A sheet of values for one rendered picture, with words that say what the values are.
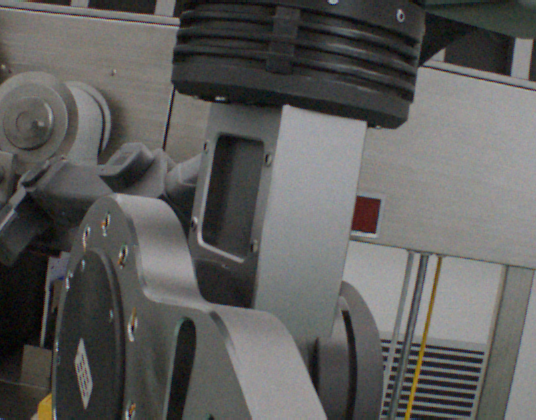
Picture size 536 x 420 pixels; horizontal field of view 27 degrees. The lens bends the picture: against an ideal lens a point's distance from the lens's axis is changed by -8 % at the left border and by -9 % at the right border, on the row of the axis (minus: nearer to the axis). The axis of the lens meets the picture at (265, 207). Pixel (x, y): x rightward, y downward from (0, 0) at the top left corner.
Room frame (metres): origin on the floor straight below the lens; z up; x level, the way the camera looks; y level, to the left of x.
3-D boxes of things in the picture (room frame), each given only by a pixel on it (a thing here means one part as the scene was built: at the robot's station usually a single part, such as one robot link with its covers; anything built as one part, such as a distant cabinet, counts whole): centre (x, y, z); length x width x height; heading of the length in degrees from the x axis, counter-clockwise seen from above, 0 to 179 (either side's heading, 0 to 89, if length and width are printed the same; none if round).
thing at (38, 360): (1.72, 0.28, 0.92); 0.28 x 0.04 x 0.04; 177
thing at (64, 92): (1.59, 0.34, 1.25); 0.15 x 0.01 x 0.15; 87
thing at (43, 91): (1.72, 0.34, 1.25); 0.26 x 0.12 x 0.12; 177
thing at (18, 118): (1.58, 0.35, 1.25); 0.07 x 0.02 x 0.07; 87
